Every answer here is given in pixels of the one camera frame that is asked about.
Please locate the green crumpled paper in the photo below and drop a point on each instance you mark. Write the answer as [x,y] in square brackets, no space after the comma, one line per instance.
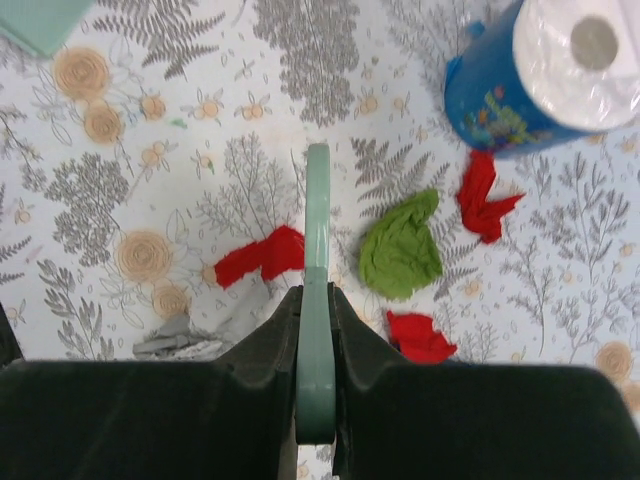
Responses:
[399,255]

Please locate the white toilet roll blue wrap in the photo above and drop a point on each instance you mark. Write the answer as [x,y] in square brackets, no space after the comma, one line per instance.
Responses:
[545,73]

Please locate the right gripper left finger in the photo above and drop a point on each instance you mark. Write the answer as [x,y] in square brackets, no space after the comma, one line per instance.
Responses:
[227,418]

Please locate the red paper scrap top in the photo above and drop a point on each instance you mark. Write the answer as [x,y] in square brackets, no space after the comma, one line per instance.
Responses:
[479,214]

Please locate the green dustpan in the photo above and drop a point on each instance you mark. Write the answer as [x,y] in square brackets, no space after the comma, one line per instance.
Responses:
[40,27]

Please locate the white paper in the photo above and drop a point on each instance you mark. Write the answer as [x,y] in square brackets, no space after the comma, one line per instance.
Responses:
[179,338]

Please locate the red paper scrap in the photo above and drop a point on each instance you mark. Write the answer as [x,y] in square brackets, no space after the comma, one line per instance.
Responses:
[280,252]
[415,337]
[479,214]

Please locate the green hand brush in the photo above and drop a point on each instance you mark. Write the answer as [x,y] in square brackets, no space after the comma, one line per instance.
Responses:
[315,382]

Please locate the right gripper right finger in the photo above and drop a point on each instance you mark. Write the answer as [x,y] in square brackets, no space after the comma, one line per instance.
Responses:
[400,420]

